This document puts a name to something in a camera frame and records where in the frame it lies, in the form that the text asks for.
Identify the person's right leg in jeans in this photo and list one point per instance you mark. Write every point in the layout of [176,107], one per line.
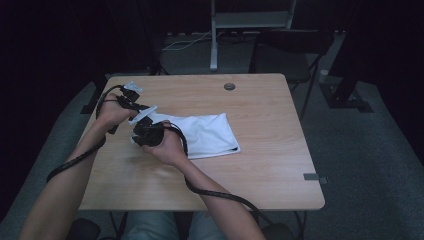
[203,228]

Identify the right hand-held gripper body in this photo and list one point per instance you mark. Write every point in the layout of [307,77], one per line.
[151,133]

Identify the person's leg in jeans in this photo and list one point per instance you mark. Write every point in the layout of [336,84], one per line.
[203,228]
[150,226]

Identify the person's right hand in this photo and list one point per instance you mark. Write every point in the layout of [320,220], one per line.
[171,148]

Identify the black table foot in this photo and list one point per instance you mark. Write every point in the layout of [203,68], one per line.
[93,100]

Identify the grey metal stand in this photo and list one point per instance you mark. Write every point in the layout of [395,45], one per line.
[248,20]

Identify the person's left hand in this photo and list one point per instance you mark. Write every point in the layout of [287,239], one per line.
[111,113]

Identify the grey tape strip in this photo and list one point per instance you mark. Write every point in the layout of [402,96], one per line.
[313,177]

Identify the black seat armrest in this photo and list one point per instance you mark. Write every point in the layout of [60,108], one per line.
[85,230]

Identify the black stand base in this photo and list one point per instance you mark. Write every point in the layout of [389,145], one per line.
[343,96]

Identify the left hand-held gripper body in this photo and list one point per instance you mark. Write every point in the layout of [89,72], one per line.
[128,96]

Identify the grey round table grommet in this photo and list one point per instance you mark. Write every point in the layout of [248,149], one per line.
[229,86]

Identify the person's left leg in jeans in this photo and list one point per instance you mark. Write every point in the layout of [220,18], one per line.
[150,226]

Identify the black folding chair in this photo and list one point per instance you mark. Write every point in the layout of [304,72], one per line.
[283,63]

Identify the white tank top black trim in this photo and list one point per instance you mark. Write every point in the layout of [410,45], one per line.
[210,133]

